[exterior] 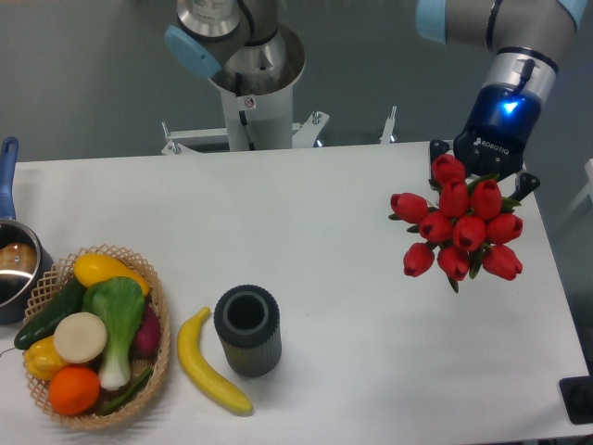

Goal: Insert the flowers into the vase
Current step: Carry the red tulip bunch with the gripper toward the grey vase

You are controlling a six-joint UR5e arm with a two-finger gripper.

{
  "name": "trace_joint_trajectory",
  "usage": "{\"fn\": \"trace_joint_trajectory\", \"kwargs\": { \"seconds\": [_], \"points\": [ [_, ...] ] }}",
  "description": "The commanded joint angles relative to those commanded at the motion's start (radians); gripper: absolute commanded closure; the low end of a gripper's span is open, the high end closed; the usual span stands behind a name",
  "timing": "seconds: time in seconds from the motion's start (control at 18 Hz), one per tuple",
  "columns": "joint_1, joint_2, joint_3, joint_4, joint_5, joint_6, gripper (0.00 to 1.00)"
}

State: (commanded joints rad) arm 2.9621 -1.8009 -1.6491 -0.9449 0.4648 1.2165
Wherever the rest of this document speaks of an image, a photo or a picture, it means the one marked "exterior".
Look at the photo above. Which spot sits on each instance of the red tulip bouquet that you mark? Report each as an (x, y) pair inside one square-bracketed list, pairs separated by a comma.
[(468, 230)]

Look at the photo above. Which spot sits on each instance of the white metal mounting frame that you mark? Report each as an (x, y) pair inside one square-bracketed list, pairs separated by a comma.
[(204, 136)]

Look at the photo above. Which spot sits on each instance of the green bok choy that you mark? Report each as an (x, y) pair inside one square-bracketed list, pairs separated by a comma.
[(119, 303)]

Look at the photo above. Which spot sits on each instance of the woven wicker basket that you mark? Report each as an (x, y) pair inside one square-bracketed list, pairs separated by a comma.
[(154, 364)]

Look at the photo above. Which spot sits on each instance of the yellow bell pepper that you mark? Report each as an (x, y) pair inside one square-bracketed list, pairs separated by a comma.
[(42, 360)]

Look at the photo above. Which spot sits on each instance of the white round radish slice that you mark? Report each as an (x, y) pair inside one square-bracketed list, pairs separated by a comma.
[(80, 337)]

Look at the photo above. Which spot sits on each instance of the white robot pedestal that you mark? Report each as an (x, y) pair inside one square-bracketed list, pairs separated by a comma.
[(256, 87)]

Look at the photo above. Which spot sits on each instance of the dark grey ribbed vase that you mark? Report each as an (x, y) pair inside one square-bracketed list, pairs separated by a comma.
[(247, 322)]

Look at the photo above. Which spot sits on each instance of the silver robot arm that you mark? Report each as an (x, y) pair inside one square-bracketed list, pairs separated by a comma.
[(528, 38)]

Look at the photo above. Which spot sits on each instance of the yellow squash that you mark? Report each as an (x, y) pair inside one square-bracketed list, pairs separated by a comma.
[(93, 268)]

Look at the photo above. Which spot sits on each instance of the black device at table edge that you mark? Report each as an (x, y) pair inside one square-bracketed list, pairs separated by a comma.
[(577, 398)]

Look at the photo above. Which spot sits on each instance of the purple sweet potato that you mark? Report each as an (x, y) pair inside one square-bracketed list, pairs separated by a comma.
[(147, 337)]

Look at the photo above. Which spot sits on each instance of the orange fruit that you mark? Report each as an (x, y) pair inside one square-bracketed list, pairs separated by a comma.
[(73, 390)]

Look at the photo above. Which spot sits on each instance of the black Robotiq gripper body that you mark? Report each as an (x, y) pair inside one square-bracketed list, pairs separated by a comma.
[(494, 137)]

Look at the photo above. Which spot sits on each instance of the yellow banana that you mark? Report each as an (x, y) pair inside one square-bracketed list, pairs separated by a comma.
[(211, 383)]

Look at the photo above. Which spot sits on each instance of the green cucumber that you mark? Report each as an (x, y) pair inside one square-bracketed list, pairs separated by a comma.
[(44, 324)]

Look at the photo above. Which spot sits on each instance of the white frame at right edge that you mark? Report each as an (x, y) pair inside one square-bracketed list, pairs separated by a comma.
[(576, 209)]

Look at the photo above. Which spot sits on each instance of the blue handled saucepan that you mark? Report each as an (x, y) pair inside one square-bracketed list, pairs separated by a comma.
[(23, 258)]

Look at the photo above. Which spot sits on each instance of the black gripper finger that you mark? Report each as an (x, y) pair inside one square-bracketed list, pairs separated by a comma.
[(437, 148), (525, 184)]

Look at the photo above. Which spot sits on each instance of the green pea pod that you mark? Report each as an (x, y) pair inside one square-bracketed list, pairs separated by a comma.
[(127, 395)]

